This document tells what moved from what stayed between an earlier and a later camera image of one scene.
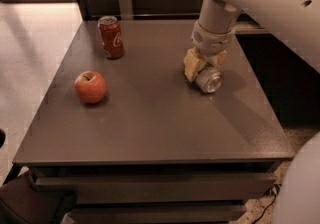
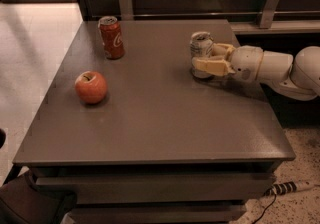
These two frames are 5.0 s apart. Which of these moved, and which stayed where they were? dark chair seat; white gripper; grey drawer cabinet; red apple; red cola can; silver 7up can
Moved: silver 7up can; white gripper
Stayed: red apple; dark chair seat; grey drawer cabinet; red cola can
